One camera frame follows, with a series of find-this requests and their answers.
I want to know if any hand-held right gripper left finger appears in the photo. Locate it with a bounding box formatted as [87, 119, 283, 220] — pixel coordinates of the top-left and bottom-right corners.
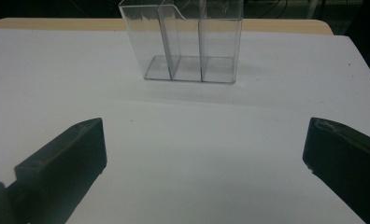
[6, 117, 108, 224]

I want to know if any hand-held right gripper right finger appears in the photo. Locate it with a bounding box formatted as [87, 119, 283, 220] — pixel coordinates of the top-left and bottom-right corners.
[302, 117, 370, 224]

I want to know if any clear plastic compartment organizer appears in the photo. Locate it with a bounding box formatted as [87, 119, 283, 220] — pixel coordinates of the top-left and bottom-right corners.
[118, 0, 245, 85]

